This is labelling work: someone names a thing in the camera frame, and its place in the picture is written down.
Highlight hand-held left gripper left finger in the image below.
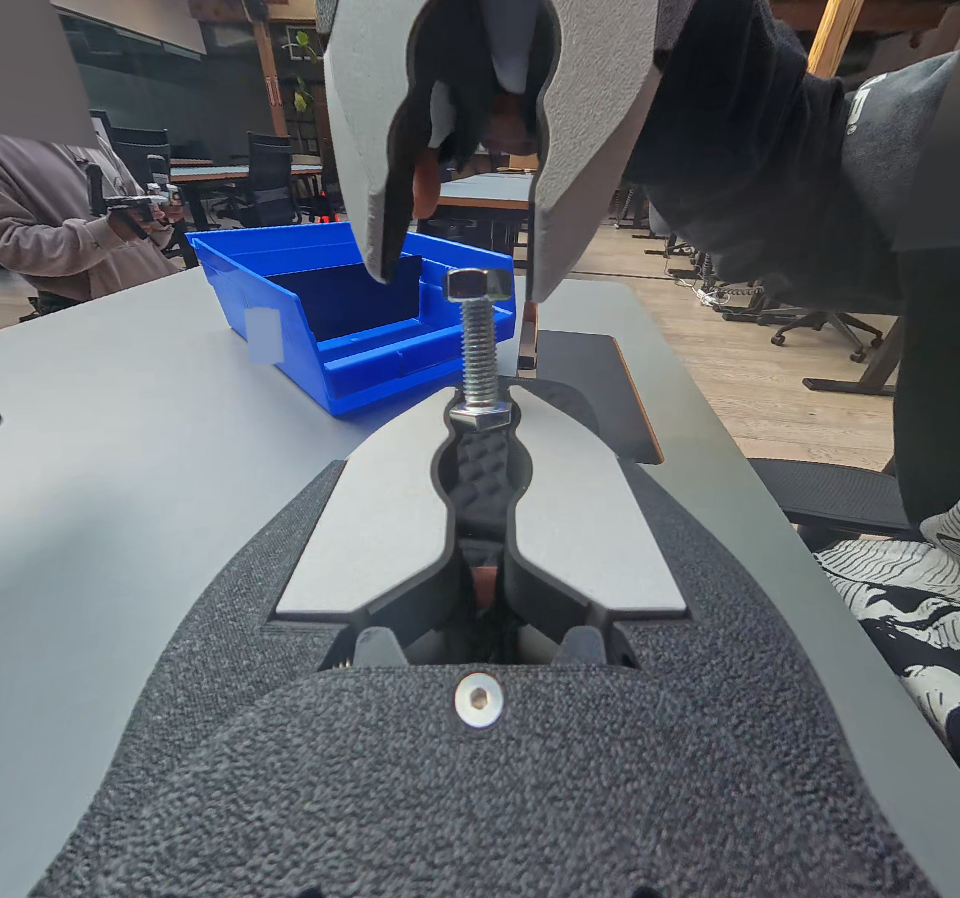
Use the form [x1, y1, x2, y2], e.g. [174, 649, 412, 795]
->
[274, 386, 466, 625]

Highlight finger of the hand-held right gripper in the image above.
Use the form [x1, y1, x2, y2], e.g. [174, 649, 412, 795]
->
[526, 0, 667, 304]
[324, 0, 462, 284]

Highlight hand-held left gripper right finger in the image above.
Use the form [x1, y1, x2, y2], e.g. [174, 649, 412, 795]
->
[502, 381, 691, 628]

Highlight silver hex nut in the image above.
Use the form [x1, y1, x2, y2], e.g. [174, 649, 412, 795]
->
[452, 402, 513, 432]

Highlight blue plastic bin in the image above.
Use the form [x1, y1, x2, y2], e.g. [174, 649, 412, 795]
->
[185, 222, 519, 418]

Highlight silver hex bolt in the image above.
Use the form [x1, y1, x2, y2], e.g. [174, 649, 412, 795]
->
[444, 267, 515, 410]

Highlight person's right hand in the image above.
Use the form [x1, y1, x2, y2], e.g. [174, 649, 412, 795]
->
[391, 0, 561, 218]

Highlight green hanging plant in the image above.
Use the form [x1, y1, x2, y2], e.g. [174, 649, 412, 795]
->
[285, 28, 325, 118]

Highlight black office chair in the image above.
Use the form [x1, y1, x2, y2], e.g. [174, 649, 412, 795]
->
[108, 126, 177, 190]
[750, 457, 924, 535]
[246, 132, 303, 229]
[757, 304, 888, 367]

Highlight black honeycomb wrist pad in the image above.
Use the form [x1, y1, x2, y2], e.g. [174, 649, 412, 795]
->
[441, 418, 531, 548]

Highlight grey background desk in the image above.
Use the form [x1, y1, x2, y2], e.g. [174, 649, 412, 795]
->
[438, 173, 535, 254]

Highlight person's dark grey shirt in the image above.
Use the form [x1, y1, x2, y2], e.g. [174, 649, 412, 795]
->
[840, 51, 924, 254]

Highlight black white patterned pants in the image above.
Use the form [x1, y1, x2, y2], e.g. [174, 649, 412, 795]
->
[813, 497, 960, 764]

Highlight wooden support post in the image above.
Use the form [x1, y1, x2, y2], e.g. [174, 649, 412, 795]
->
[808, 0, 890, 80]

